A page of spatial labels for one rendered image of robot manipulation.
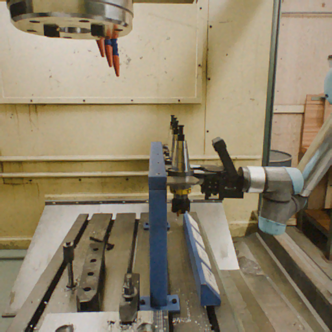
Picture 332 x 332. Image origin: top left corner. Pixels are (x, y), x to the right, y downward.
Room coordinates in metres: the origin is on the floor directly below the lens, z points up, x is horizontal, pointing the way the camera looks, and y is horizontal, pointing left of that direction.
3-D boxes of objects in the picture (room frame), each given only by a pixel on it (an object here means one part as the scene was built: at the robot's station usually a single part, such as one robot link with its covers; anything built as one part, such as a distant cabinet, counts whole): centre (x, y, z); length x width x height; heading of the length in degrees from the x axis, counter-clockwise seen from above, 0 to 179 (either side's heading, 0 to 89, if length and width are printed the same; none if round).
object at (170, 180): (0.63, -0.03, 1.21); 0.07 x 0.05 x 0.01; 92
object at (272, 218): (0.82, -0.32, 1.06); 0.11 x 0.08 x 0.11; 138
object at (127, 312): (0.53, 0.07, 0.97); 0.13 x 0.03 x 0.15; 2
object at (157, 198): (0.63, 0.02, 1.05); 0.10 x 0.05 x 0.30; 92
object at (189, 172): (0.68, -0.03, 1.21); 0.06 x 0.06 x 0.03
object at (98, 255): (0.69, 0.19, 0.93); 0.26 x 0.05 x 0.06; 7
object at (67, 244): (0.70, 0.25, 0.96); 0.03 x 0.03 x 0.13
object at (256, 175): (0.81, -0.23, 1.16); 0.08 x 0.05 x 0.08; 3
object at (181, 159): (0.68, -0.03, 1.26); 0.04 x 0.04 x 0.07
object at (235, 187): (0.80, -0.15, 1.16); 0.12 x 0.08 x 0.09; 93
